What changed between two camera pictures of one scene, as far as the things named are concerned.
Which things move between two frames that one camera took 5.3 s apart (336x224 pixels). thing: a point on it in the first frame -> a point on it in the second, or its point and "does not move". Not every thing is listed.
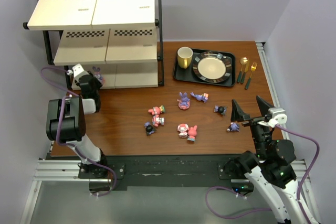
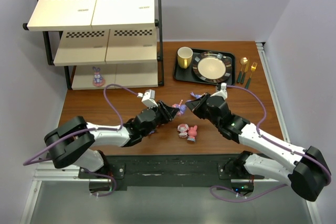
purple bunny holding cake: (204, 96) does not move
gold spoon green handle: (243, 61) does not move
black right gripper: (252, 121) -> (200, 106)
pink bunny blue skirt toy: (192, 133) does not move
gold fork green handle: (252, 68) does not move
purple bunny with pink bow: (98, 75) does not move
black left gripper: (92, 80) -> (165, 111)
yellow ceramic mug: (185, 55) does not move
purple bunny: (184, 104) -> (182, 107)
